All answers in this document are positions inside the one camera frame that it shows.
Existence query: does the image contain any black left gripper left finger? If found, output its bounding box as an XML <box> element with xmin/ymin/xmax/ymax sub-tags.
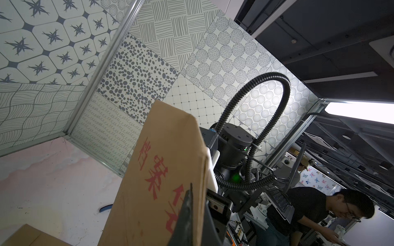
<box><xmin>167</xmin><ymin>184</ymin><xmax>194</xmax><ymax>246</ymax></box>

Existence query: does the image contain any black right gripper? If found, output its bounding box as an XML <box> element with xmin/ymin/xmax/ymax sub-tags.
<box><xmin>206</xmin><ymin>189</ymin><xmax>233</xmax><ymax>240</ymax></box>

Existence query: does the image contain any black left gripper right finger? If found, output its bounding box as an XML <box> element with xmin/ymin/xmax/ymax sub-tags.
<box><xmin>201</xmin><ymin>204</ymin><xmax>223</xmax><ymax>246</ymax></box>

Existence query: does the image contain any brown kraft file bag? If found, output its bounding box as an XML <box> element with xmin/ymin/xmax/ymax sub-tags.
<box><xmin>1</xmin><ymin>224</ymin><xmax>70</xmax><ymax>246</ymax></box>
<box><xmin>99</xmin><ymin>100</ymin><xmax>208</xmax><ymax>246</ymax></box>

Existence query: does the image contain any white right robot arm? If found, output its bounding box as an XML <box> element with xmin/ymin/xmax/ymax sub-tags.
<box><xmin>201</xmin><ymin>72</ymin><xmax>291</xmax><ymax>246</ymax></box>

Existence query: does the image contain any black computer monitor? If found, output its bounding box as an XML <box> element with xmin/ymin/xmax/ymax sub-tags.
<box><xmin>265</xmin><ymin>144</ymin><xmax>306</xmax><ymax>223</ymax></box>

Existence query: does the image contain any person in black shirt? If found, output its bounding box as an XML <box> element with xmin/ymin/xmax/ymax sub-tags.
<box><xmin>255</xmin><ymin>187</ymin><xmax>375</xmax><ymax>246</ymax></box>

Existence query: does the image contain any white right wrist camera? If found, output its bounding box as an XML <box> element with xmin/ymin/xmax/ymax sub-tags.
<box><xmin>199</xmin><ymin>127</ymin><xmax>221</xmax><ymax>193</ymax></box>

